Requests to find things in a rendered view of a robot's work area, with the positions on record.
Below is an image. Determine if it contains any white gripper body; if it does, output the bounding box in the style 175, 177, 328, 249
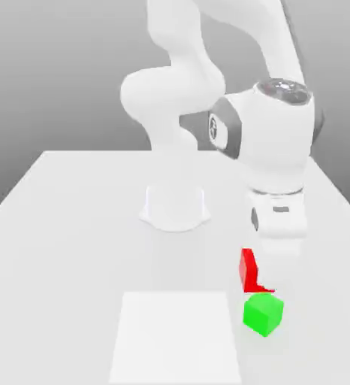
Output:
255, 236, 306, 286

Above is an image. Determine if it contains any small green cube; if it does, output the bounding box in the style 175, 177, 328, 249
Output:
242, 293, 285, 338

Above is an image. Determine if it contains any small red cube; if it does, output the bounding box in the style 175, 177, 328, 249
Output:
238, 247, 276, 294

